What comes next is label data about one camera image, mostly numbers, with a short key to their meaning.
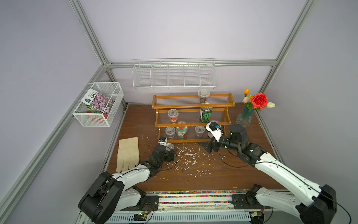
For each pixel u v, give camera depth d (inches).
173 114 34.2
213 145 24.5
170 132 37.1
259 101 28.3
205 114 32.4
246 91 34.2
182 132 36.9
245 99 32.6
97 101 29.0
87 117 29.1
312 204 15.6
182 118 35.5
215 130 23.8
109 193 16.5
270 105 32.2
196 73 39.3
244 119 39.0
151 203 28.8
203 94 30.9
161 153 26.6
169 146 35.0
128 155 36.0
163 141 30.8
